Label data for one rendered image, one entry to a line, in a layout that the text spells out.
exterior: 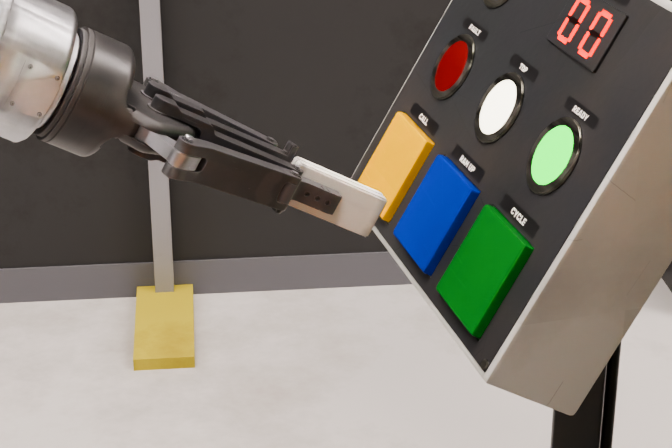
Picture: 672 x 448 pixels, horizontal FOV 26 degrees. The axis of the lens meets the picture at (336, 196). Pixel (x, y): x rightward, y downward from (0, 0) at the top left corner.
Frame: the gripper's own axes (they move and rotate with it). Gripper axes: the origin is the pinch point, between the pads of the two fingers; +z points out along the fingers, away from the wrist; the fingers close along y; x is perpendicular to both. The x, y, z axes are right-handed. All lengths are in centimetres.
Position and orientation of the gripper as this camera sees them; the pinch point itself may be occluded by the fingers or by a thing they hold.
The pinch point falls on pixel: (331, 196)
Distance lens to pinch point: 97.4
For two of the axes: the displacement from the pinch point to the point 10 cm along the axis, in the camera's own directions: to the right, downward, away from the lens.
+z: 8.3, 3.5, 4.2
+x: 4.7, -8.5, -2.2
